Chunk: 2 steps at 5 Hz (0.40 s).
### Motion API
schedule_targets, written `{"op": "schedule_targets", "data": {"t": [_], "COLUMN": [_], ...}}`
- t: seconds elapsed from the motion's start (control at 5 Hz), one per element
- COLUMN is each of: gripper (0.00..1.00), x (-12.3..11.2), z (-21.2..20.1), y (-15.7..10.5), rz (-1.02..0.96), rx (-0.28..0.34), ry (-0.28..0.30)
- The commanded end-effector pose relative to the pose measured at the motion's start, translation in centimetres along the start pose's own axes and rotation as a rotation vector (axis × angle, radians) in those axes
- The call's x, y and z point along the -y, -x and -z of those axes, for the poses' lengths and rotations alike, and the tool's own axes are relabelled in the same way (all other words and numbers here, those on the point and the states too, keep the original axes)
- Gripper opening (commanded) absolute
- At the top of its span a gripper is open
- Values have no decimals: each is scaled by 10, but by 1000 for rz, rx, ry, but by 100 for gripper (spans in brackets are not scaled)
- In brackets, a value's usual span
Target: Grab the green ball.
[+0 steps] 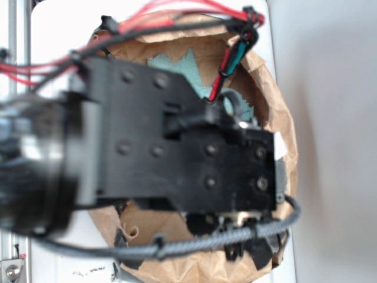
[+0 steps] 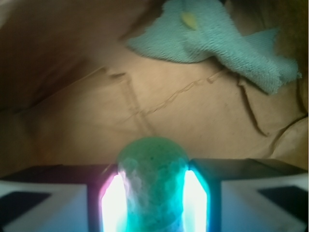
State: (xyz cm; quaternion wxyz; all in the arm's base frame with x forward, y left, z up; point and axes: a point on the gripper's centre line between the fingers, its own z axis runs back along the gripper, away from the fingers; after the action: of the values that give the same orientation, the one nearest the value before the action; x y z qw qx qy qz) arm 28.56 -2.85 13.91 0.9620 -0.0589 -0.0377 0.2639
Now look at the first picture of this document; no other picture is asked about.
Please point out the metal corner bracket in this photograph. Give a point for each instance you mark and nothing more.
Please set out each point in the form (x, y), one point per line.
(13, 271)

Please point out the brown paper bag bowl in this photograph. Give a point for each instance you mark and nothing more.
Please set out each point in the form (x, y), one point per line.
(223, 53)

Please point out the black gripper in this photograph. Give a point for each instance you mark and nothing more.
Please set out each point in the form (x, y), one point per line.
(166, 149)

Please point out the aluminium frame rail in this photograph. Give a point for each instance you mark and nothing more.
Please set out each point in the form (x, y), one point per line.
(15, 55)

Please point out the green microfiber cloth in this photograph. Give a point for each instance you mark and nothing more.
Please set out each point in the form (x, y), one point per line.
(188, 67)

